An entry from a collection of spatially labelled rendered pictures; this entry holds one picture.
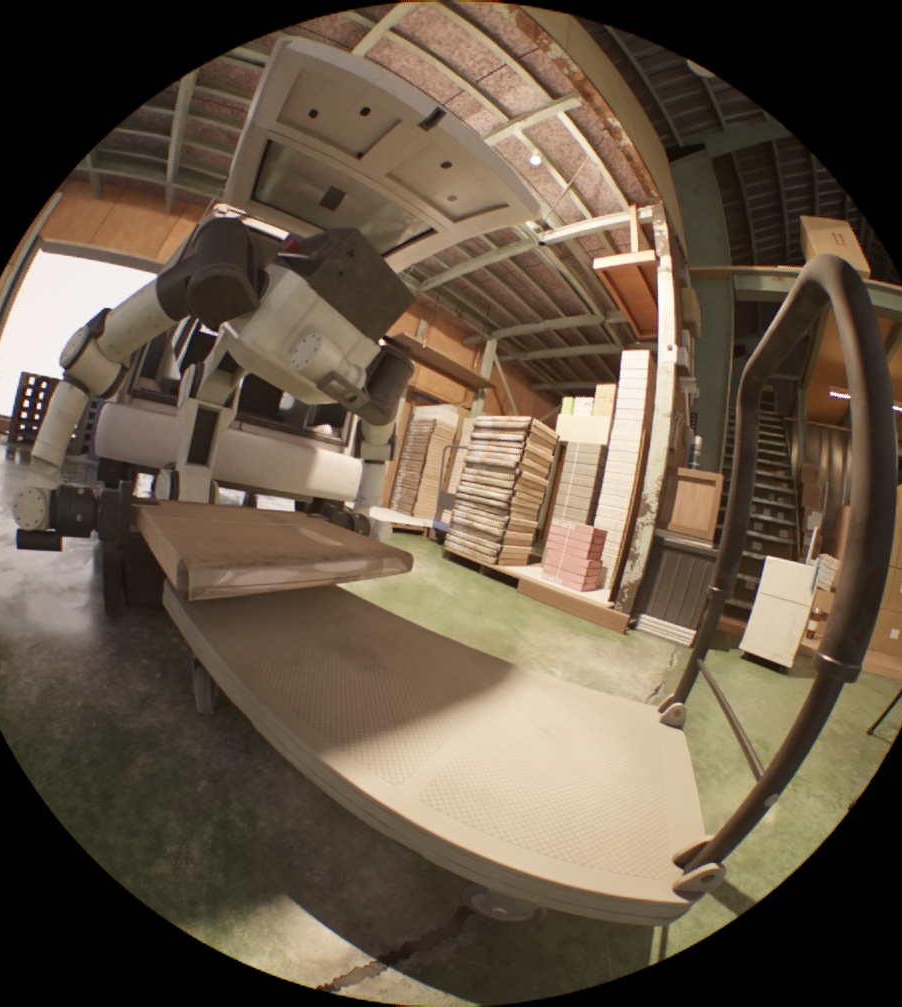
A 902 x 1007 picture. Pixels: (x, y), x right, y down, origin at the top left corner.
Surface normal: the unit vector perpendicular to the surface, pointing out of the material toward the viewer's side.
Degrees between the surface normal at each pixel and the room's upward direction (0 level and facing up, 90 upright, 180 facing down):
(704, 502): 90
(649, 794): 0
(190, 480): 81
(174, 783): 0
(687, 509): 90
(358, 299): 115
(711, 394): 90
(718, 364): 90
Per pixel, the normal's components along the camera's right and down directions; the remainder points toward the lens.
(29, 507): 0.89, 0.02
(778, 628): -0.87, -0.19
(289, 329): 0.65, 0.60
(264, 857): 0.22, -0.97
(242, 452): 0.68, 0.13
